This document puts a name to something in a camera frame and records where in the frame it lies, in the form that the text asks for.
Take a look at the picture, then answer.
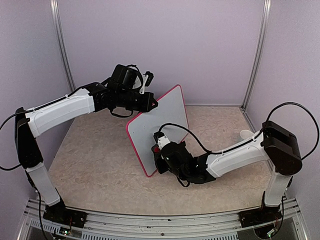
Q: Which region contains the right aluminium frame post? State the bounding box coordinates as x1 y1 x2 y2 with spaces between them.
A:
241 0 272 108

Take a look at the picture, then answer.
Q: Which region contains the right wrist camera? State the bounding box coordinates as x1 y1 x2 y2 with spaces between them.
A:
153 131 171 150

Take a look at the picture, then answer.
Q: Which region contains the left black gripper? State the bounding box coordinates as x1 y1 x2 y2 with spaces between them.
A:
117 89 159 113

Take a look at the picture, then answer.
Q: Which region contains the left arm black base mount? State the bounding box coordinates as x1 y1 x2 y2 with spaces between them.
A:
43 200 87 229

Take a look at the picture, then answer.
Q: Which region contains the aluminium frame post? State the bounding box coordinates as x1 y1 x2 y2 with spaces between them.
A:
241 0 272 108
49 0 76 92

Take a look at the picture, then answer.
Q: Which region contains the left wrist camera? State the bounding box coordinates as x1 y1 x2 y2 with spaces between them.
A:
133 71 154 95

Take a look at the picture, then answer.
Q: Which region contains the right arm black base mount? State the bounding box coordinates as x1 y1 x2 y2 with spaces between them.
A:
238 191 283 228

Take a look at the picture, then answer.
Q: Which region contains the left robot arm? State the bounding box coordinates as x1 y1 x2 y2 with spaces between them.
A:
14 64 158 223

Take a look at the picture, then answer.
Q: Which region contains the left aluminium frame post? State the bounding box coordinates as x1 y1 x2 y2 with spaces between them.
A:
49 0 76 92

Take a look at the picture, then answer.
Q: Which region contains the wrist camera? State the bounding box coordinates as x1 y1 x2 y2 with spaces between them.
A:
133 71 154 95
153 131 171 150

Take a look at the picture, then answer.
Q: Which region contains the light blue mug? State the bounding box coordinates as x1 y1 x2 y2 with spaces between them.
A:
239 129 254 140

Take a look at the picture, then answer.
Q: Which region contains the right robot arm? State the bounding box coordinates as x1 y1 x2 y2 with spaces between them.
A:
151 120 303 222

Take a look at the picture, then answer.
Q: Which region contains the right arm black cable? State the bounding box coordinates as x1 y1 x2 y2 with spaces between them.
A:
157 101 320 161

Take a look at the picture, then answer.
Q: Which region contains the front aluminium rail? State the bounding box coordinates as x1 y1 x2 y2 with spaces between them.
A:
15 198 310 240

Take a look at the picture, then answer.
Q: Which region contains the pink framed whiteboard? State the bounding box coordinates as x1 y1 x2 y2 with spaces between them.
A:
126 84 189 178

